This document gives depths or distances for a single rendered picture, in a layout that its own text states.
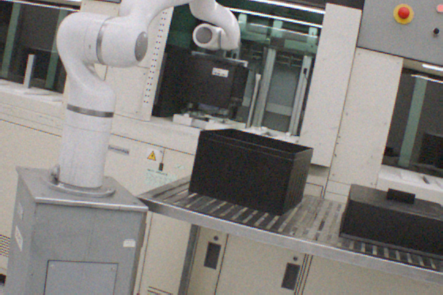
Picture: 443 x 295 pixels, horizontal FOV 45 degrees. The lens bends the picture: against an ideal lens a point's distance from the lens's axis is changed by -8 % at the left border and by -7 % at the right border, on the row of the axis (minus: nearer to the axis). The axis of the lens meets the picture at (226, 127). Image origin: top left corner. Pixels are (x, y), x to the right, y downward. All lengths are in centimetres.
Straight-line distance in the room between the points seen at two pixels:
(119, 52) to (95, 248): 46
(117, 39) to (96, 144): 25
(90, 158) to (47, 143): 94
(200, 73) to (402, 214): 109
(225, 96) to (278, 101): 71
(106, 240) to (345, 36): 102
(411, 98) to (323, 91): 60
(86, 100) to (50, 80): 148
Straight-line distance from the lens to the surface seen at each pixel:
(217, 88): 218
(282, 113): 282
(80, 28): 134
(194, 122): 221
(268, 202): 151
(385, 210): 143
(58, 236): 130
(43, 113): 228
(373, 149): 191
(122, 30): 129
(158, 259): 213
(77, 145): 133
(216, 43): 202
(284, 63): 283
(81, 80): 133
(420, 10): 193
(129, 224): 134
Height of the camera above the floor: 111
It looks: 6 degrees down
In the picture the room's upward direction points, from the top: 12 degrees clockwise
